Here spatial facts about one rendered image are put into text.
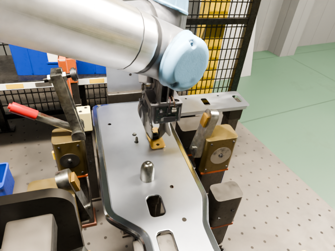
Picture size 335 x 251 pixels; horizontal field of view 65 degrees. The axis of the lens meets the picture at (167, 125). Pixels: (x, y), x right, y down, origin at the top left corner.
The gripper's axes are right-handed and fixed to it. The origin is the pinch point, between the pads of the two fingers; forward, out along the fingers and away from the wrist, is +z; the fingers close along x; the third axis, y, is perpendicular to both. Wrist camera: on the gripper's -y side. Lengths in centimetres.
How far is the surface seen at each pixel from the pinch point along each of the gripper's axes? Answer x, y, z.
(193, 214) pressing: 1.9, 24.2, 2.0
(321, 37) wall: 380, -301, 94
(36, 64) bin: -31.0, -36.3, -3.7
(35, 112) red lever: -26.8, 0.4, -10.0
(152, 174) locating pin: -4.3, 14.0, -0.2
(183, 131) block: 10.1, -4.1, 4.6
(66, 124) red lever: -21.3, 0.4, -6.2
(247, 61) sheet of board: 178, -211, 87
